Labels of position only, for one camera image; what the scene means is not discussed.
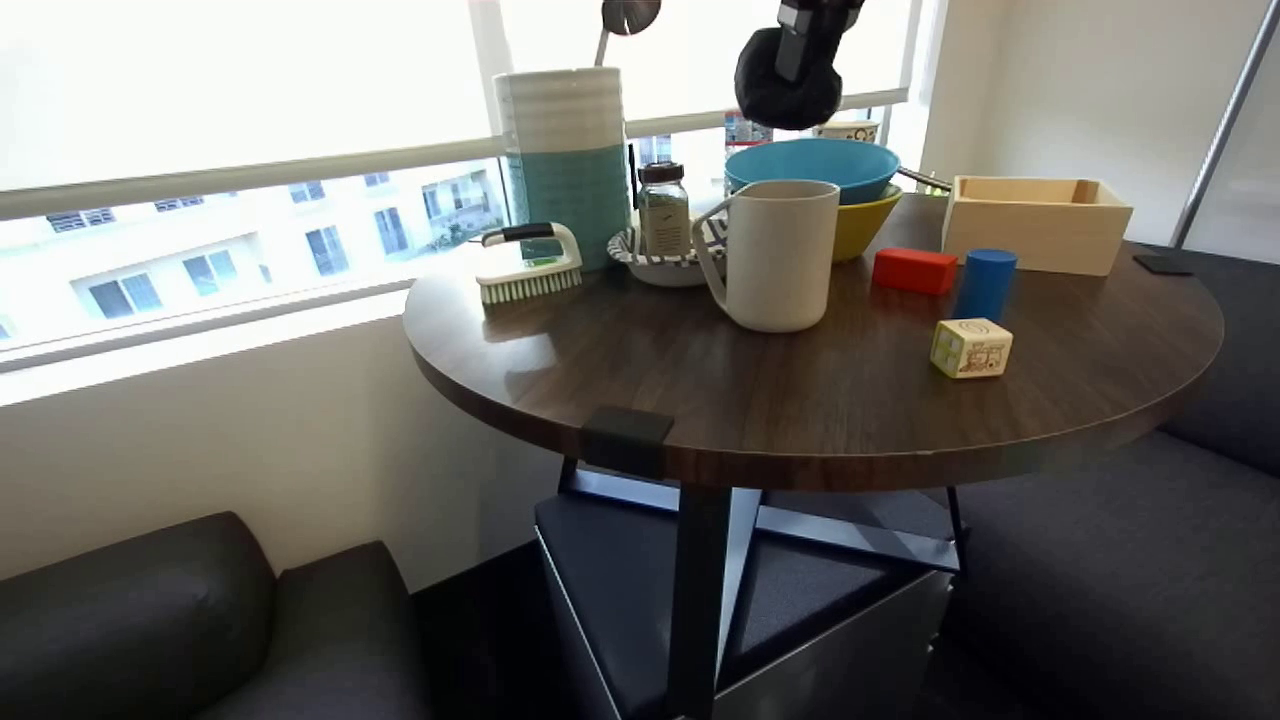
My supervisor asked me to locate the colourful small carton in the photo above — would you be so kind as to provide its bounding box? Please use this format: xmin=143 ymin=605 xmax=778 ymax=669
xmin=721 ymin=109 xmax=778 ymax=154

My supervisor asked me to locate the white jug with handle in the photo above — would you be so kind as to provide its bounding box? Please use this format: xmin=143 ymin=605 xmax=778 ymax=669
xmin=686 ymin=176 xmax=844 ymax=337

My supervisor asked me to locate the dark grey fabric sofa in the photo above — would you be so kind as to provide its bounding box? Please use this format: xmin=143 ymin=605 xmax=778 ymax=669
xmin=931 ymin=242 xmax=1280 ymax=720

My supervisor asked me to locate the white and teal canister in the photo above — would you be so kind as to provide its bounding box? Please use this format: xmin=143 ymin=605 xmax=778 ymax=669
xmin=497 ymin=65 xmax=632 ymax=275

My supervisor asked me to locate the black table pedestal leg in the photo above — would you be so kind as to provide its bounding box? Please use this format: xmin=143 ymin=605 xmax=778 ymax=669
xmin=557 ymin=455 xmax=969 ymax=720

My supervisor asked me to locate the black clamp on table edge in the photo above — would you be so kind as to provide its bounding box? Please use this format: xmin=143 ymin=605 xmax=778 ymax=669
xmin=578 ymin=405 xmax=680 ymax=480

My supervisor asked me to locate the black leather sofa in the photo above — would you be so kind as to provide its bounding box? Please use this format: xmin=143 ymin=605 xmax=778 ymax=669
xmin=0 ymin=510 xmax=434 ymax=720

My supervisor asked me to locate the white scrub brush black handle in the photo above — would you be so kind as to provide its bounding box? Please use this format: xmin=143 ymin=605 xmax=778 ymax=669
xmin=471 ymin=220 xmax=589 ymax=314

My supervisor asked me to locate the wooden letter cube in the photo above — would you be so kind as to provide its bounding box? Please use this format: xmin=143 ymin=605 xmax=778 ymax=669
xmin=926 ymin=317 xmax=1015 ymax=384

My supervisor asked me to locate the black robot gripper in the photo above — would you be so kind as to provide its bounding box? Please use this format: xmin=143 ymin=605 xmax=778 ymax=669
xmin=777 ymin=0 xmax=870 ymax=90

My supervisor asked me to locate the blue bowl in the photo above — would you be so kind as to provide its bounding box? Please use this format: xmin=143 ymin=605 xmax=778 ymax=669
xmin=721 ymin=135 xmax=902 ymax=210

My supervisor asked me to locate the yellow bowl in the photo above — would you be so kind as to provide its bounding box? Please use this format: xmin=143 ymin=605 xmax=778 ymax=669
xmin=833 ymin=185 xmax=906 ymax=268

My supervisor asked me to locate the metal ladle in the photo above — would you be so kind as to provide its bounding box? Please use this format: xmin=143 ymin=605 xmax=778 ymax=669
xmin=589 ymin=0 xmax=663 ymax=74

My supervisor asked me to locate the black lumpy object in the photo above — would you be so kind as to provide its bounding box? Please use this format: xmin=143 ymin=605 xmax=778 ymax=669
xmin=733 ymin=24 xmax=846 ymax=133

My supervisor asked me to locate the light wooden open box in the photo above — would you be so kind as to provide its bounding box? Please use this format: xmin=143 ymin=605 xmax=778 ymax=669
xmin=935 ymin=174 xmax=1135 ymax=280

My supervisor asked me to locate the white window frame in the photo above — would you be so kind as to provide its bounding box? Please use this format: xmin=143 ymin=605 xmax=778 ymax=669
xmin=0 ymin=0 xmax=953 ymax=375

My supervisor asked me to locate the metal utensil handle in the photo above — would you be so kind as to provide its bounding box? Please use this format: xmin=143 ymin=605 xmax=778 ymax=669
xmin=897 ymin=166 xmax=954 ymax=197

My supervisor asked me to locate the blue cylinder block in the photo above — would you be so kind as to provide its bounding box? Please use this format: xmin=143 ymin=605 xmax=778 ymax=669
xmin=953 ymin=245 xmax=1018 ymax=325

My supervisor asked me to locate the small white plate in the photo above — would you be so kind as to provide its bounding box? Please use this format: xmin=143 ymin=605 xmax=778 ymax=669
xmin=604 ymin=227 xmax=707 ymax=292

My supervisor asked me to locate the grey metal pole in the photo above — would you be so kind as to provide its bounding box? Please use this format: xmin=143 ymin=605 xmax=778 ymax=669
xmin=1168 ymin=0 xmax=1280 ymax=251

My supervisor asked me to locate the red rectangular block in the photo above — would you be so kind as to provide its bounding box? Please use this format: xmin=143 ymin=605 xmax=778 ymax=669
xmin=866 ymin=245 xmax=963 ymax=304

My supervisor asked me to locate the glass spice jar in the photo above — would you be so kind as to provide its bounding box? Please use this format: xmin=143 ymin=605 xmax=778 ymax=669
xmin=635 ymin=159 xmax=697 ymax=259

